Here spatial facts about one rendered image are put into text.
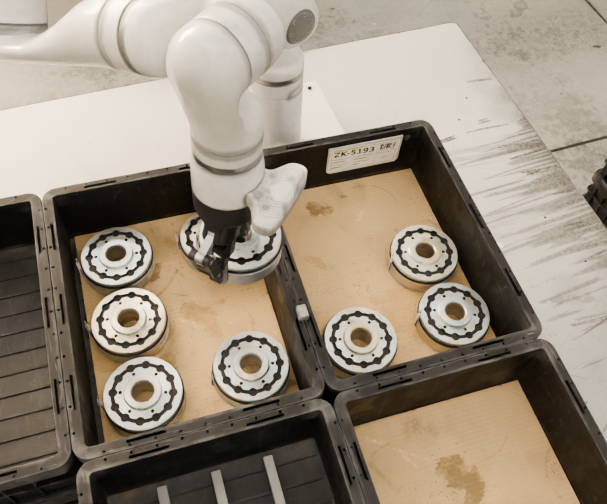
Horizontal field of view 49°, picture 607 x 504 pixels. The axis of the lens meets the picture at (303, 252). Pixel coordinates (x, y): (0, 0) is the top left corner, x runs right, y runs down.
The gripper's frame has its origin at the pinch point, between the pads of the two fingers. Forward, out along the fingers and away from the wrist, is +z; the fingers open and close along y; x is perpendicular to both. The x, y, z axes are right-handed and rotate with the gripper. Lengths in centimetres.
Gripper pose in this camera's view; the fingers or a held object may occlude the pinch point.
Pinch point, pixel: (228, 257)
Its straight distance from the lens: 81.9
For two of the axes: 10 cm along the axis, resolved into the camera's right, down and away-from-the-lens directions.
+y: -4.2, 7.3, -5.4
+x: 9.0, 3.9, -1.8
